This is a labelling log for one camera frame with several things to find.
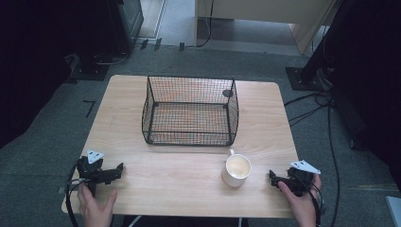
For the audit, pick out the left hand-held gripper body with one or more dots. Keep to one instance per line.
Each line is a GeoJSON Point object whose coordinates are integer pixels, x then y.
{"type": "Point", "coordinates": [91, 170]}

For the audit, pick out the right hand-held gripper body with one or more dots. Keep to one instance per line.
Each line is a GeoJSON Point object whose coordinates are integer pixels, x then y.
{"type": "Point", "coordinates": [298, 181]}

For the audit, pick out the white cup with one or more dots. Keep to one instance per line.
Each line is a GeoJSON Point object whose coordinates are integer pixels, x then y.
{"type": "Point", "coordinates": [236, 171]}

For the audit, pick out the person's right hand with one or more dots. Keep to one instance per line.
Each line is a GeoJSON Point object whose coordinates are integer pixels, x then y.
{"type": "Point", "coordinates": [304, 208]}

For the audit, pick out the person's left hand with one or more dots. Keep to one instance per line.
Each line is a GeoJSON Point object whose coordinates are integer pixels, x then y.
{"type": "Point", "coordinates": [94, 209]}

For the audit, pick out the white table leg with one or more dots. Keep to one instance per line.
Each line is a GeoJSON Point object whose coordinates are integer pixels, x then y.
{"type": "Point", "coordinates": [135, 221]}

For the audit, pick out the white flat object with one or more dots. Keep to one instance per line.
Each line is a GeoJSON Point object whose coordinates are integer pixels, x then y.
{"type": "Point", "coordinates": [394, 211]}

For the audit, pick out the black curtain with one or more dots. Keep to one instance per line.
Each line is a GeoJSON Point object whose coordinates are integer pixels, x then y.
{"type": "Point", "coordinates": [28, 63]}
{"type": "Point", "coordinates": [372, 78]}

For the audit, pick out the black tape strip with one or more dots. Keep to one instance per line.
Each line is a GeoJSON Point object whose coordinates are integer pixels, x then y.
{"type": "Point", "coordinates": [157, 44]}
{"type": "Point", "coordinates": [181, 46]}
{"type": "Point", "coordinates": [144, 44]}

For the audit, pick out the black equipment cabinet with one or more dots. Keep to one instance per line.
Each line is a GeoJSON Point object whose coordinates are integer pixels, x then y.
{"type": "Point", "coordinates": [126, 22]}

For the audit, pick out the light wooden cabinet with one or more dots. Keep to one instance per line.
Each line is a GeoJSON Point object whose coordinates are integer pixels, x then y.
{"type": "Point", "coordinates": [268, 9]}

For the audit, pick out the black stand base plate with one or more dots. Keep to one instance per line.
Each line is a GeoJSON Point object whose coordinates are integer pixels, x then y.
{"type": "Point", "coordinates": [302, 80]}
{"type": "Point", "coordinates": [90, 71]}

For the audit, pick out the black slanted stand post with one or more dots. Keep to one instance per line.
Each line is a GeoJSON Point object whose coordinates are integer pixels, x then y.
{"type": "Point", "coordinates": [324, 41]}

